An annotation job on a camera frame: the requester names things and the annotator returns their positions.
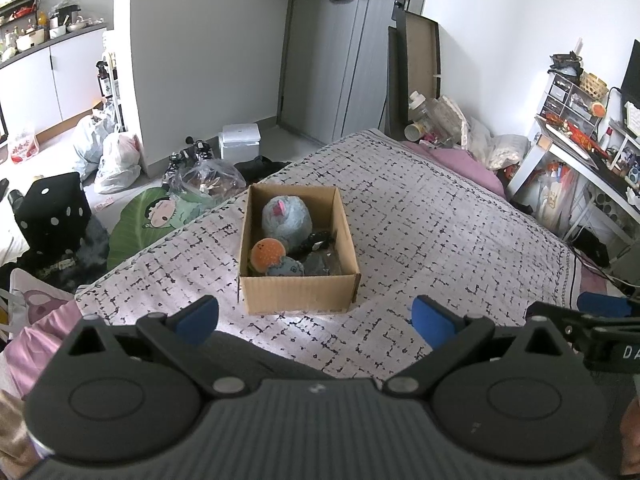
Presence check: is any grey-blue plush toy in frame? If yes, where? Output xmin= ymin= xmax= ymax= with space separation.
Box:
xmin=266 ymin=256 xmax=305 ymax=277

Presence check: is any black spray bottle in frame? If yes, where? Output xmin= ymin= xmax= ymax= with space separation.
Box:
xmin=96 ymin=61 xmax=115 ymax=99

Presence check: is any grey door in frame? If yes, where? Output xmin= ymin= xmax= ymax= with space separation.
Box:
xmin=279 ymin=0 xmax=434 ymax=144

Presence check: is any black cable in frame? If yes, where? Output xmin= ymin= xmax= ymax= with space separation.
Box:
xmin=570 ymin=244 xmax=632 ymax=292

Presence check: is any white black-patterned bedspread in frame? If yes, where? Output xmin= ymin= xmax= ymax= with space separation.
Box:
xmin=75 ymin=128 xmax=582 ymax=382

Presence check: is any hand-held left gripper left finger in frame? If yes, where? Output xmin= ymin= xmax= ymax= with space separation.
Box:
xmin=60 ymin=295 xmax=252 ymax=397

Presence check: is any black and white shoe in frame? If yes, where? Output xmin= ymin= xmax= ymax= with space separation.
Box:
xmin=162 ymin=152 xmax=189 ymax=184
xmin=185 ymin=135 xmax=214 ymax=161

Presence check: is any white desk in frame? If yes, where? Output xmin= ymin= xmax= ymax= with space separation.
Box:
xmin=507 ymin=114 xmax=640 ymax=252

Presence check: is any crumpled clear plastic packaging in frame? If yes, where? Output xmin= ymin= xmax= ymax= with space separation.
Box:
xmin=434 ymin=94 xmax=497 ymax=149

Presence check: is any green cartoon mat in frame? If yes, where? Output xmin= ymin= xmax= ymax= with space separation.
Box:
xmin=106 ymin=187 xmax=224 ymax=271

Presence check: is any grey plastic bag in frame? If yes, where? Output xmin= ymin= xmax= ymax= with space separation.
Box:
xmin=72 ymin=109 xmax=119 ymax=166

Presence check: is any burger plush toy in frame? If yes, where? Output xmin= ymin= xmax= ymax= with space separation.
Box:
xmin=250 ymin=238 xmax=287 ymax=275

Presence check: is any kitchenware on counter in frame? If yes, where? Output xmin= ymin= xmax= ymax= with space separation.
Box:
xmin=0 ymin=0 xmax=107 ymax=61

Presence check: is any black clothing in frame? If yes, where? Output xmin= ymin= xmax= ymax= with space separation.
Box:
xmin=233 ymin=156 xmax=292 ymax=185

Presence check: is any pink pillow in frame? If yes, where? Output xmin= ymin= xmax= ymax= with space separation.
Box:
xmin=402 ymin=139 xmax=507 ymax=198

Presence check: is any black monitor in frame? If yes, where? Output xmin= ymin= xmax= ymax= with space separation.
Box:
xmin=621 ymin=38 xmax=640 ymax=111

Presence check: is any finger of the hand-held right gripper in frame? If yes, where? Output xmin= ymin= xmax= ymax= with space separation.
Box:
xmin=576 ymin=292 xmax=632 ymax=317
xmin=524 ymin=302 xmax=597 ymax=357

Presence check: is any light blue fluffy plush toy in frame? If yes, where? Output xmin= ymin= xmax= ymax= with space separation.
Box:
xmin=261 ymin=196 xmax=315 ymax=242

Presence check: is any black plush with white patch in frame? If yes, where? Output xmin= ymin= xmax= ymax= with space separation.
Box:
xmin=291 ymin=230 xmax=335 ymax=257

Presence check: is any white floral pillow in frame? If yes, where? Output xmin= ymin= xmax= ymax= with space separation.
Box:
xmin=486 ymin=133 xmax=531 ymax=171

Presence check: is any pink quilt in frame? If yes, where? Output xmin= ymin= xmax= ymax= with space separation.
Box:
xmin=0 ymin=302 xmax=84 ymax=402

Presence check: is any leaning cardboard sheet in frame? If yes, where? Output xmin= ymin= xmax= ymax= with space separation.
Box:
xmin=387 ymin=9 xmax=442 ymax=139

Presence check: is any red snack bag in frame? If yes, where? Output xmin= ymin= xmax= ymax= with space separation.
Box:
xmin=8 ymin=122 xmax=40 ymax=165

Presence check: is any brown cardboard box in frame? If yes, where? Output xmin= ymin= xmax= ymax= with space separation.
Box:
xmin=238 ymin=183 xmax=362 ymax=316

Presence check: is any white kitchen cabinet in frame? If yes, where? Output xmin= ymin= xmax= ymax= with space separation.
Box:
xmin=0 ymin=22 xmax=119 ymax=137

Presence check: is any clear drawer organizer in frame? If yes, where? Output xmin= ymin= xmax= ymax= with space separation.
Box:
xmin=538 ymin=72 xmax=604 ymax=124

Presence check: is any white plastic bag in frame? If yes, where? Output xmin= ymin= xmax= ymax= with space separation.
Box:
xmin=93 ymin=132 xmax=143 ymax=195

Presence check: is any dark cloth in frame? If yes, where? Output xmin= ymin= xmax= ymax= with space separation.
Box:
xmin=302 ymin=249 xmax=347 ymax=276

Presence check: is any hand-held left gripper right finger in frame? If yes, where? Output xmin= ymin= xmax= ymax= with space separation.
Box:
xmin=383 ymin=295 xmax=577 ymax=396

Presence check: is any clear plastic jar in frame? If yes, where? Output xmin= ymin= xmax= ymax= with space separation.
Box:
xmin=407 ymin=90 xmax=444 ymax=126

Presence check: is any woven basket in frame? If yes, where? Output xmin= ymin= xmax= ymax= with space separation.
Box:
xmin=579 ymin=73 xmax=609 ymax=102

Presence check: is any person's right forearm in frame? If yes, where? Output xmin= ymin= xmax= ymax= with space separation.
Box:
xmin=619 ymin=398 xmax=640 ymax=480

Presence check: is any white small bin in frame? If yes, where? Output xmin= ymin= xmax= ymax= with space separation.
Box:
xmin=218 ymin=123 xmax=261 ymax=164

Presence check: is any clear plastic bag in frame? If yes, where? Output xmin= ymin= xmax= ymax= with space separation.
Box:
xmin=172 ymin=158 xmax=247 ymax=204

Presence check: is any white tote bag pink print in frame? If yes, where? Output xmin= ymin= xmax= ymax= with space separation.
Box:
xmin=8 ymin=267 xmax=79 ymax=344

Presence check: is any white slim rack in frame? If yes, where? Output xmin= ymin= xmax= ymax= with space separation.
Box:
xmin=102 ymin=30 xmax=125 ymax=129

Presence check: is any black dice cushion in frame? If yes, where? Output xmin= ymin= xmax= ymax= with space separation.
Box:
xmin=13 ymin=171 xmax=92 ymax=261

